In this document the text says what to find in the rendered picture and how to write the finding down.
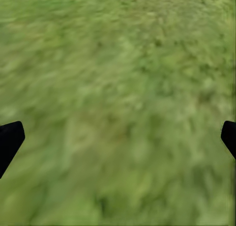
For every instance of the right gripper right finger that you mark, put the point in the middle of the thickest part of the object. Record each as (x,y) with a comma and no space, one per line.
(228,136)

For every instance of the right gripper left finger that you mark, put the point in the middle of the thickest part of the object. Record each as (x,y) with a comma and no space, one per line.
(11,138)

